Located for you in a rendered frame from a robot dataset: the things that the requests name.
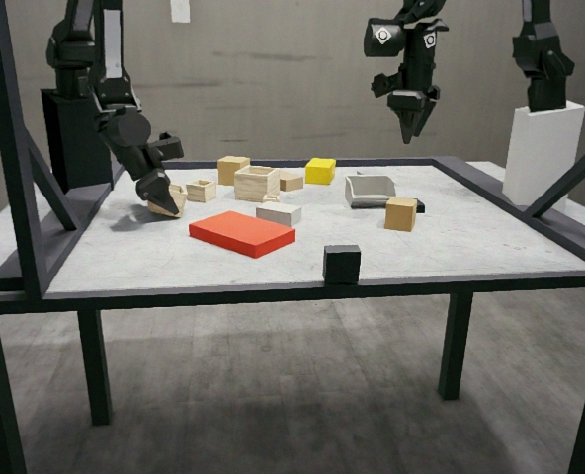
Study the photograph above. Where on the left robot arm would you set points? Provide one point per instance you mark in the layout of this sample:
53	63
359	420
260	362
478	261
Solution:
107	81

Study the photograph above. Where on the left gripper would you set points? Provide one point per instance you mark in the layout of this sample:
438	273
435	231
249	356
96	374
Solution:
152	187

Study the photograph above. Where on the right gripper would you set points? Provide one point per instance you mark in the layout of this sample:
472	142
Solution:
417	78

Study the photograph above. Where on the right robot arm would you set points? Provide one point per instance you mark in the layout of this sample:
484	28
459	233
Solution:
537	48

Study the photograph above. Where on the tan rectangular box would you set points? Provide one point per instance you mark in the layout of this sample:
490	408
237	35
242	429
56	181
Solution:
290	182

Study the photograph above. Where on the red flat rectangular slab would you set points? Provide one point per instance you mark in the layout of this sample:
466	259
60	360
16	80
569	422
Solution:
243	234

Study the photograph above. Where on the yellow rectangular block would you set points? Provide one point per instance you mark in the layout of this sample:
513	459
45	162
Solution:
320	171

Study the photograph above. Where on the tan cardboard cube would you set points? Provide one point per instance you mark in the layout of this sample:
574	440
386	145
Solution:
227	166
400	214

